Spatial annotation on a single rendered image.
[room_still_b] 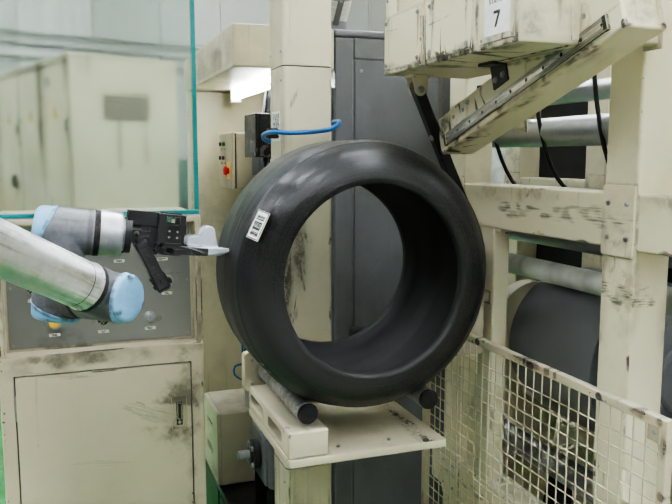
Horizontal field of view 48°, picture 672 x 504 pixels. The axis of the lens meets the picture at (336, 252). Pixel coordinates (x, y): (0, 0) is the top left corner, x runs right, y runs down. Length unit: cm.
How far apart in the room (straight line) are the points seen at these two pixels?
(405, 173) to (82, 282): 67
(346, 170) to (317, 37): 52
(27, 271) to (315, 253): 86
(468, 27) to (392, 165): 31
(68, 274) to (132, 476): 112
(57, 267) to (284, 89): 82
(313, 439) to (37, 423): 91
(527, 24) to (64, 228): 93
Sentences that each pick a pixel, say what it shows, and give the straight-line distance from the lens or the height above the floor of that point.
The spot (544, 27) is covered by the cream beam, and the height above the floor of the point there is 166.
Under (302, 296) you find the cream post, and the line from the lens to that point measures 192.
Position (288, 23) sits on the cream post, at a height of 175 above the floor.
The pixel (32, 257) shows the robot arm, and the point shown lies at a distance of 125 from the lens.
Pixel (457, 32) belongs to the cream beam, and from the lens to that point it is 162.
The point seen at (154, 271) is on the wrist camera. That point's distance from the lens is 152.
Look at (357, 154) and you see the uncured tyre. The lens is 152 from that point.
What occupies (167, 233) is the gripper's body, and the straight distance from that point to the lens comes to 152.
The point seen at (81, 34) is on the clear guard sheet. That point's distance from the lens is 218.
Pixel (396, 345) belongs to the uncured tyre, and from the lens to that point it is 187.
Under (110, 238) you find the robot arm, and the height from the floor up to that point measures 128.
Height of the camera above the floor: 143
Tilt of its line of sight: 7 degrees down
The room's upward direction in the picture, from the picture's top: straight up
